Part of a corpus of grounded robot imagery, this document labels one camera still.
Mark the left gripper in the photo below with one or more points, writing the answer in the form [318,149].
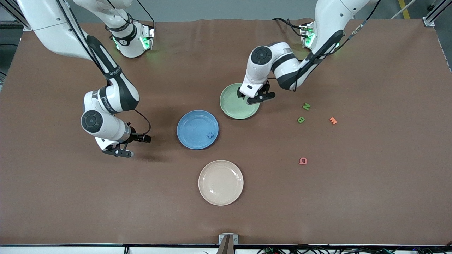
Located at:
[239,94]

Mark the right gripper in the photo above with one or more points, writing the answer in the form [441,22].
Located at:
[135,137]

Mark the green letter B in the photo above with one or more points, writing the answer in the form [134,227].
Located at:
[301,120]

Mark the green letter N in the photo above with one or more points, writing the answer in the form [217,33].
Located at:
[306,106]

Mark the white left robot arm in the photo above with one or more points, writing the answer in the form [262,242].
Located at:
[328,17]

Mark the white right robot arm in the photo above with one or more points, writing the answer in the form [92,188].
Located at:
[46,21]

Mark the green plate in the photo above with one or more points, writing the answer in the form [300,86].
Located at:
[236,110]

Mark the blue plate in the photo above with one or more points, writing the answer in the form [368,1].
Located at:
[190,141]

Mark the brown table mat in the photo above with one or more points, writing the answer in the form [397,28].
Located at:
[141,211]

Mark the beige plate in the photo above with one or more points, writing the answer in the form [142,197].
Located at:
[220,183]

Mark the pink letter Q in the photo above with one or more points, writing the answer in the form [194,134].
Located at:
[303,161]

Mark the orange letter m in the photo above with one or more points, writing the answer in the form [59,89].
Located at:
[333,120]

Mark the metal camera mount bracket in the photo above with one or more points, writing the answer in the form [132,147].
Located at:
[228,243]

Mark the white table frame edge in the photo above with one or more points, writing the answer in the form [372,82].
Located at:
[53,249]

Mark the aluminium frame profile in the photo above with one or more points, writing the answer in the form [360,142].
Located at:
[432,17]
[17,17]

